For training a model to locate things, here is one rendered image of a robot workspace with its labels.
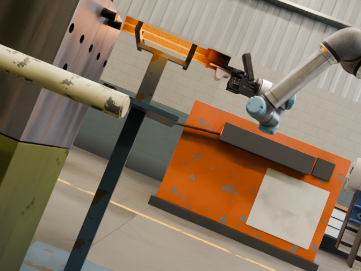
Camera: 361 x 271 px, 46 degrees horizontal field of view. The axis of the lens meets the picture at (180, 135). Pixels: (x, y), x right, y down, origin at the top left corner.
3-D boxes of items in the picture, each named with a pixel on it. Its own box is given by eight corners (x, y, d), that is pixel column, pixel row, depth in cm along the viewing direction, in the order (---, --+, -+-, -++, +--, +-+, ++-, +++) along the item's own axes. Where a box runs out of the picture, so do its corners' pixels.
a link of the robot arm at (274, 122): (250, 125, 165) (260, 99, 165) (260, 132, 174) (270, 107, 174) (268, 130, 160) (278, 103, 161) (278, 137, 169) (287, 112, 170)
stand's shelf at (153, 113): (171, 127, 186) (173, 123, 186) (177, 122, 146) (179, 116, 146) (108, 101, 184) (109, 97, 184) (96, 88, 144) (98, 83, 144)
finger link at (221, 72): (207, 73, 164) (229, 82, 165) (213, 59, 164) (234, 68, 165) (206, 75, 167) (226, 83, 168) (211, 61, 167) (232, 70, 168)
